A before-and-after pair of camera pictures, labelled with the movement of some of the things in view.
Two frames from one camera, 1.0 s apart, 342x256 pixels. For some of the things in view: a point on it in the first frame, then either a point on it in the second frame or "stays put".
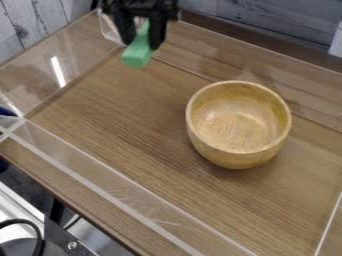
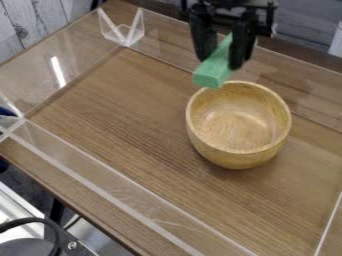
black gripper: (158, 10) → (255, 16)
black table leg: (56, 214) stays put
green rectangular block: (138, 52) → (214, 73)
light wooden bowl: (238, 121) stays put
